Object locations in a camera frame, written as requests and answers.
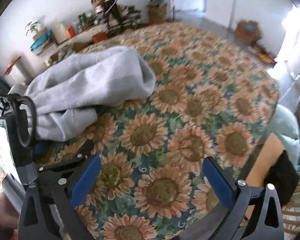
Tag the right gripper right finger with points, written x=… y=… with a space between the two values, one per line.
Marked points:
x=253 y=212

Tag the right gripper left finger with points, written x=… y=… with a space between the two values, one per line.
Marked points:
x=66 y=186

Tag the grey knit sweater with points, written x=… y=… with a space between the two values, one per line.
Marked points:
x=66 y=94

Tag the white laundry basket red lid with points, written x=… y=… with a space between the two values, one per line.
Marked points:
x=16 y=73

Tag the low wooden shelf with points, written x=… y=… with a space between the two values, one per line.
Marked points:
x=76 y=43

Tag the teal basin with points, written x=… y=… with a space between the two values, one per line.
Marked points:
x=41 y=40

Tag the potted plant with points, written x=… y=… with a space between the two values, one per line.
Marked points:
x=33 y=27

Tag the white plastic container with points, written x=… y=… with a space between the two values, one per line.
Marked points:
x=59 y=33

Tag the orange paper bag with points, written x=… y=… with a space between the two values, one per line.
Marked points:
x=98 y=37

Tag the sunflower pattern bed cover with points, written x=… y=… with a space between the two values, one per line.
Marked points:
x=210 y=99

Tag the brown paper bag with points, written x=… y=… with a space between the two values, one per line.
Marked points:
x=156 y=11

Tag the cardboard box with items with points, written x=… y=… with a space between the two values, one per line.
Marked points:
x=248 y=32

